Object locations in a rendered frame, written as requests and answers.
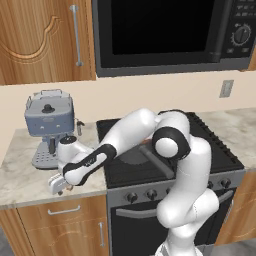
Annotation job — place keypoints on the black microwave oven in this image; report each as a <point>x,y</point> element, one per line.
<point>160,33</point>

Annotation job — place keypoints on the wooden drawer front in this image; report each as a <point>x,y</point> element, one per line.
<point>36,216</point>

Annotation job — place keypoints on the grey wall socket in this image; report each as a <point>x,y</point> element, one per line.
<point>226,88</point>

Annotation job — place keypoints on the black hob stove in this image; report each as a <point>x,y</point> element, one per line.
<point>220,150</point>

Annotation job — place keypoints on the wooden wall cupboard door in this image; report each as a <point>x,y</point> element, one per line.
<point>36,36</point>
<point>252,63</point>

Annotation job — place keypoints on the black stove knob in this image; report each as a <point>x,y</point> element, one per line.
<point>131,197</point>
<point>152,194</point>
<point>168,190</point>
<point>225,182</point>
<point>210,184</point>

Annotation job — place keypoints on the wooden base cupboard door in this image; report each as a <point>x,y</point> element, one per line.
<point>243,210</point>
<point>66,241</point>

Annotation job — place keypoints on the black oven door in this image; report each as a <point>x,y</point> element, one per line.
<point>136,236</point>

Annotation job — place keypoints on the dark grey saucepan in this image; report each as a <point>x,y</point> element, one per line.
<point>140,158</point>

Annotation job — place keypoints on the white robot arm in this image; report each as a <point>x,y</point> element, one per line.
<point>186,156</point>

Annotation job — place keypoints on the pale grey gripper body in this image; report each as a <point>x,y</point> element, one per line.
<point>56,183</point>

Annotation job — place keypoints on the grey blue coffee machine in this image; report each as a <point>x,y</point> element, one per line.
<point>50,120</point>

